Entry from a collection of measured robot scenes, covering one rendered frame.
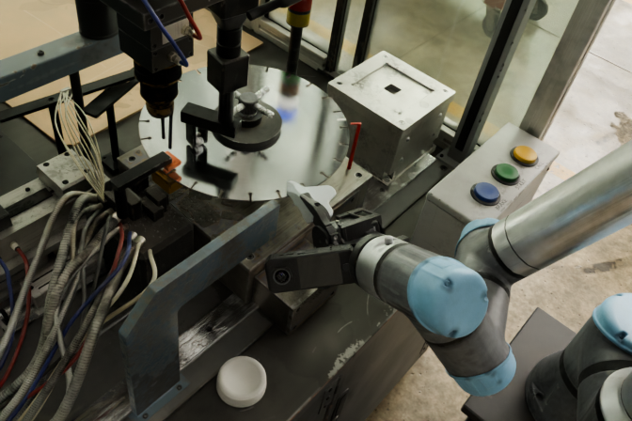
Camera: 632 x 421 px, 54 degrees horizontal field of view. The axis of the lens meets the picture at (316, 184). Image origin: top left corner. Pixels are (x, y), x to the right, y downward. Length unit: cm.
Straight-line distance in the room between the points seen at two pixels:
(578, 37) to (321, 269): 60
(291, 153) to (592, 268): 160
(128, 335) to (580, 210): 51
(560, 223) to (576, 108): 238
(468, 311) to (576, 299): 161
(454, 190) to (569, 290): 127
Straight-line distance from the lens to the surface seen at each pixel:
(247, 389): 92
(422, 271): 66
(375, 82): 123
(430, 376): 189
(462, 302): 65
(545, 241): 75
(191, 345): 96
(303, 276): 79
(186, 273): 74
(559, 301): 222
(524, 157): 115
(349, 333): 101
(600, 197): 71
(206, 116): 91
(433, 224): 106
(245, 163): 93
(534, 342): 110
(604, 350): 88
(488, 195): 104
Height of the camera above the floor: 159
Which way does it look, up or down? 44 degrees down
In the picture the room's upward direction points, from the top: 11 degrees clockwise
